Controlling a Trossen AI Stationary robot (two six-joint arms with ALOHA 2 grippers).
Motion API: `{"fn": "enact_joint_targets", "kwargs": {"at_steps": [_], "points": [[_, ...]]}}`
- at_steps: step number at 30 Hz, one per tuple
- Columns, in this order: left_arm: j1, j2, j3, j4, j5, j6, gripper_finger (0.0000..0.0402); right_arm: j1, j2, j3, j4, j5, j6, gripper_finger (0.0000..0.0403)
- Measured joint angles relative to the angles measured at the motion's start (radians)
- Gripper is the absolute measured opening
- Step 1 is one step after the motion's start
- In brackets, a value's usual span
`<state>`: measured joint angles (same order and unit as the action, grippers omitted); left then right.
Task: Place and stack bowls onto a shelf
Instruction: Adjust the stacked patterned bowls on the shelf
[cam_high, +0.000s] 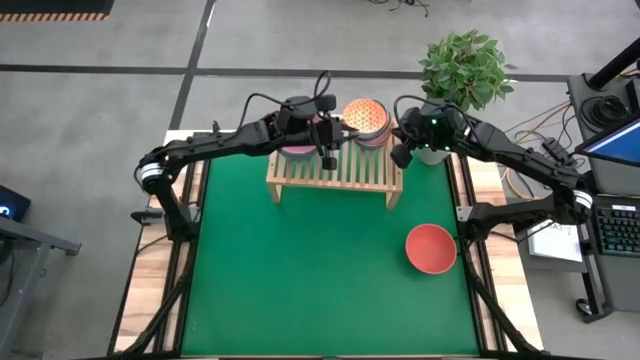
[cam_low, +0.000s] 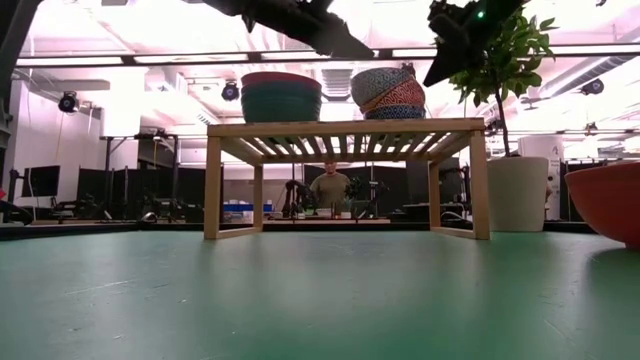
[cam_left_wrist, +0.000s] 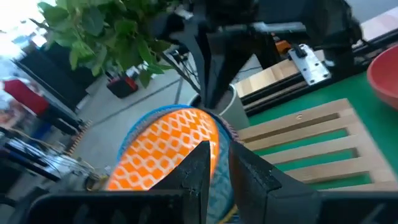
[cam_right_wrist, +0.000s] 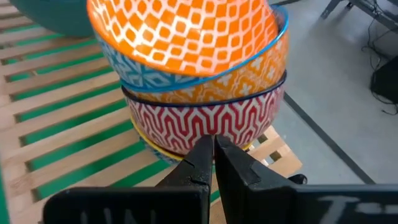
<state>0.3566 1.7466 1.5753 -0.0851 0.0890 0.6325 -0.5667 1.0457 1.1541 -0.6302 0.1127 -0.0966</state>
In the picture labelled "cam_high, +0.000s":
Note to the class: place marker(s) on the orange honeycomb patterned bowl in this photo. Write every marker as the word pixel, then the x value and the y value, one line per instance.
pixel 365 117

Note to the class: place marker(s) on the black device with blue light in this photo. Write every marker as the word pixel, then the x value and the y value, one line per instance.
pixel 12 202

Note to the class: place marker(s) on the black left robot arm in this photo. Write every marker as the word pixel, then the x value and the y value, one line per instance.
pixel 215 142

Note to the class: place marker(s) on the blue bowl red patterned outside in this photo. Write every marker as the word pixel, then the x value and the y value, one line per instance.
pixel 380 144

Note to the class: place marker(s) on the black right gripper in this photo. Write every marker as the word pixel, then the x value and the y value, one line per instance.
pixel 420 130

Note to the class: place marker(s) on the black backlit keyboard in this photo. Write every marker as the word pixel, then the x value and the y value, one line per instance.
pixel 620 232

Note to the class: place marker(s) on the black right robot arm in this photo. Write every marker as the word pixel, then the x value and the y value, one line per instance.
pixel 525 160

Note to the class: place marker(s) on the black stand pole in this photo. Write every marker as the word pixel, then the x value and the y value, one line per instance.
pixel 615 65

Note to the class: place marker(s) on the computer monitor with blue screen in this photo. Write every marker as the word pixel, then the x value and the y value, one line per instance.
pixel 615 145

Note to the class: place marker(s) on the black mat with hazard stripes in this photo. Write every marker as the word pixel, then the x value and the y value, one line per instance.
pixel 50 7

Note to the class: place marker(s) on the green table mat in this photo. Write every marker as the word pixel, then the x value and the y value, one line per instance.
pixel 310 280

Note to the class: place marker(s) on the white paper sheet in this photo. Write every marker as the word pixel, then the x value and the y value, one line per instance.
pixel 555 245

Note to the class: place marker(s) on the black power strip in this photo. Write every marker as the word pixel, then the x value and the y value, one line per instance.
pixel 555 149

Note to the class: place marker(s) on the potted green plant white pot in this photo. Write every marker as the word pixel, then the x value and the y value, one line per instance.
pixel 465 70

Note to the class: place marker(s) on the grey side table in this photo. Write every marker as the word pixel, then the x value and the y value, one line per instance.
pixel 30 240

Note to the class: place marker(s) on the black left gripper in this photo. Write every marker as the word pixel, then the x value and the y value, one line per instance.
pixel 327 132

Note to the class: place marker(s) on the wooden slatted shelf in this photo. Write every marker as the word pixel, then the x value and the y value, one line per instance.
pixel 360 172

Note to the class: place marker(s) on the grey equipment cart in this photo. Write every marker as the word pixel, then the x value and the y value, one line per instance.
pixel 615 280

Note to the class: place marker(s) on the large pink bowl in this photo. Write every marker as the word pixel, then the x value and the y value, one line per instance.
pixel 297 151

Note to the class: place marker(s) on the large red bowl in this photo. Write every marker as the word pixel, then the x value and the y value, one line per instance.
pixel 430 248

